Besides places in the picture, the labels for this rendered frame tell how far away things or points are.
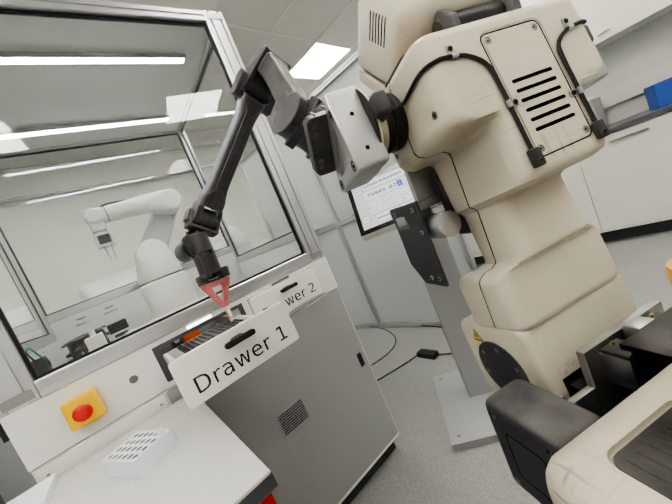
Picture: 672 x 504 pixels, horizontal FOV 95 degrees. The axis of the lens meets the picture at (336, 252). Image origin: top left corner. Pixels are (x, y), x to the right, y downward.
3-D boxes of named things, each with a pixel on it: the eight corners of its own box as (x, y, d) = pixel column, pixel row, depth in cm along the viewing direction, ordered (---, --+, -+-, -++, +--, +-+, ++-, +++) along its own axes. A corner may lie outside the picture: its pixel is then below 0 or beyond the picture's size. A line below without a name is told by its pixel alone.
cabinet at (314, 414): (407, 443, 141) (340, 285, 133) (177, 732, 80) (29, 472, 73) (304, 397, 218) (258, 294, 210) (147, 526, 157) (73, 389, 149)
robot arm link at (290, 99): (259, 33, 77) (291, 60, 84) (232, 81, 83) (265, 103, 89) (304, 101, 48) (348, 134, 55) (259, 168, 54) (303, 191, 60)
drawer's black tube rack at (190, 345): (264, 340, 86) (254, 319, 85) (202, 379, 76) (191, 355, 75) (238, 335, 104) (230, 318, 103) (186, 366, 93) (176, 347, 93)
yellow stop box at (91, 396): (106, 414, 79) (93, 389, 78) (72, 434, 74) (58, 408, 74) (107, 408, 83) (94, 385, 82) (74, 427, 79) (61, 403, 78)
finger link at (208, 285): (215, 311, 78) (201, 277, 77) (209, 312, 84) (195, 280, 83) (240, 300, 82) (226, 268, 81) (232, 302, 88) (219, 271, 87)
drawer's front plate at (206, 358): (299, 338, 82) (283, 300, 80) (190, 411, 65) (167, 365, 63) (296, 337, 83) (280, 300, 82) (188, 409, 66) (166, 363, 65)
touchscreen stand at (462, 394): (570, 424, 118) (479, 174, 108) (454, 451, 127) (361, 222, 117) (515, 358, 167) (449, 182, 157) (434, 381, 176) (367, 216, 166)
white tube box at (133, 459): (178, 443, 66) (170, 428, 65) (141, 479, 58) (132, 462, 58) (145, 445, 71) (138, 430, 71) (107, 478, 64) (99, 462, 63)
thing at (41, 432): (338, 286, 133) (325, 255, 131) (28, 472, 73) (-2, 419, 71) (257, 295, 209) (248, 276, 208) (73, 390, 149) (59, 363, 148)
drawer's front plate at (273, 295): (323, 291, 126) (312, 267, 125) (261, 328, 109) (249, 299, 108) (320, 291, 127) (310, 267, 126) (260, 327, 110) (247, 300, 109)
